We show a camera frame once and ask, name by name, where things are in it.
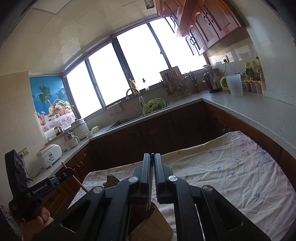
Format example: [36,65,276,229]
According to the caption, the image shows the upper wooden cabinets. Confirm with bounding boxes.
[155,0,245,55]

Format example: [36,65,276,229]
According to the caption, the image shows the white pitcher green handle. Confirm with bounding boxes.
[220,74,243,97]

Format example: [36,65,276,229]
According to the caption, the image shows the white rice cooker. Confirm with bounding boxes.
[36,144,62,169]

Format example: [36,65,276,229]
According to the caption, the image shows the tropical fruit poster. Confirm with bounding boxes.
[29,75,76,132]

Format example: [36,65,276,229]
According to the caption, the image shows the person's left hand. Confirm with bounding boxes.
[21,207,54,240]

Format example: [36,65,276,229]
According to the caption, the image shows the white blender jug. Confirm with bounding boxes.
[64,132,80,149]

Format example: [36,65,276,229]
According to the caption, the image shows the metal chopstick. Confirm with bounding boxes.
[147,153,154,211]

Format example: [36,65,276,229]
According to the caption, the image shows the chrome kitchen faucet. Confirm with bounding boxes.
[126,87,145,108]

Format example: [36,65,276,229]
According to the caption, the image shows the spice jar rack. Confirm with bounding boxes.
[244,56,266,94]

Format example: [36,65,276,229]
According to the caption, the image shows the wooden utensil holder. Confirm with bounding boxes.
[100,174,173,240]

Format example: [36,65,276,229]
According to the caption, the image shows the white floral tablecloth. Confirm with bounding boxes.
[69,131,296,241]

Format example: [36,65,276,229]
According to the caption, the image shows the knife rack on counter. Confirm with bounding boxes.
[160,66,189,97]

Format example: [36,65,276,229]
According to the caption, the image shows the black electric kettle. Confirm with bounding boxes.
[204,71,222,93]

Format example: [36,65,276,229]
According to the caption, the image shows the green colander with vegetables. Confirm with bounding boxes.
[142,98,167,115]

